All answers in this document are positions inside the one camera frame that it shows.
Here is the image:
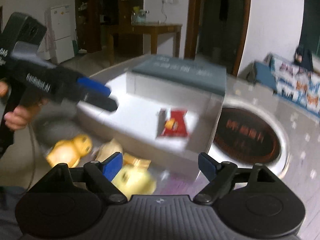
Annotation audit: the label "beige plush toy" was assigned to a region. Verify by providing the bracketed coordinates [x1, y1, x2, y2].
[95, 139, 123, 163]

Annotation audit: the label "light yellow plush chick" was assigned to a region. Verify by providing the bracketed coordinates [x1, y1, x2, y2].
[112, 165, 157, 200]

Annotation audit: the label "person's left hand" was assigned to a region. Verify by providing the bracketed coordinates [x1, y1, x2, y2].
[0, 81, 48, 131]

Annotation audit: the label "gold foil packet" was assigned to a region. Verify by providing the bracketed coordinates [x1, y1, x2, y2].
[123, 153, 151, 169]

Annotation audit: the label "orange yellow duck toy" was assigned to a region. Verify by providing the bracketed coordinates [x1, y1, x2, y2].
[46, 134, 93, 168]

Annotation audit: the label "round induction cooker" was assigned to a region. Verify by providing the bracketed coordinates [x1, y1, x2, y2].
[208, 97, 290, 179]

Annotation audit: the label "grey star patterned mat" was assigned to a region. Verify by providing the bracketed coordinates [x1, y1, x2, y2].
[33, 73, 319, 239]

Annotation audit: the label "red snack packet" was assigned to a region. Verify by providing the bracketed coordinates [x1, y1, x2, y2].
[157, 108, 188, 138]

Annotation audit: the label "white cardboard box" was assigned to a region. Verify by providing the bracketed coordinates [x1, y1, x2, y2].
[77, 72, 224, 180]

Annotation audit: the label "white refrigerator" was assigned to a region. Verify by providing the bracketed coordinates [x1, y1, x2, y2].
[47, 5, 74, 64]

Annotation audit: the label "dark wooden shelf cabinet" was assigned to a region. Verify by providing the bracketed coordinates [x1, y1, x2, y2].
[75, 0, 144, 56]

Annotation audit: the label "glass jars on table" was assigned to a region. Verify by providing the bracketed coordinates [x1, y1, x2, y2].
[131, 9, 150, 25]

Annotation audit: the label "wooden side table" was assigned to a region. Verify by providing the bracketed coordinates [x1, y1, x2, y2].
[107, 22, 183, 66]

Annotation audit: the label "grey box lid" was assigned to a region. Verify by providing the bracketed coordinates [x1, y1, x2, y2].
[132, 55, 227, 96]

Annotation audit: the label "blue sofa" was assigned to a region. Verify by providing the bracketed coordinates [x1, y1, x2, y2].
[246, 61, 277, 92]

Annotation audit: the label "black bag on sofa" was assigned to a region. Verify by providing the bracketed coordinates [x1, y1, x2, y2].
[294, 45, 313, 72]

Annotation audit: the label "wall charger cable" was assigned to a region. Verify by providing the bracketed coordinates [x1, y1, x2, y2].
[161, 0, 169, 22]

